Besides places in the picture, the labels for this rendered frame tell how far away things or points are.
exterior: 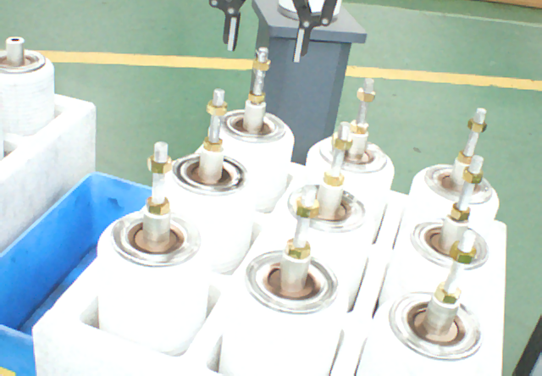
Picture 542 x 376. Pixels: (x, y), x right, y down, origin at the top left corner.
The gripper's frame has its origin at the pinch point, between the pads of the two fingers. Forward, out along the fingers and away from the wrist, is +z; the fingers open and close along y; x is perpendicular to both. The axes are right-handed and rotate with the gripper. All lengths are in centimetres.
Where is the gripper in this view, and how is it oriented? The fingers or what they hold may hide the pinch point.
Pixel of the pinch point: (265, 42)
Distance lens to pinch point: 71.6
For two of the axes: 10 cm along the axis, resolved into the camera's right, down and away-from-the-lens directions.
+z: -1.5, 8.4, 5.2
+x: 0.9, -5.1, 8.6
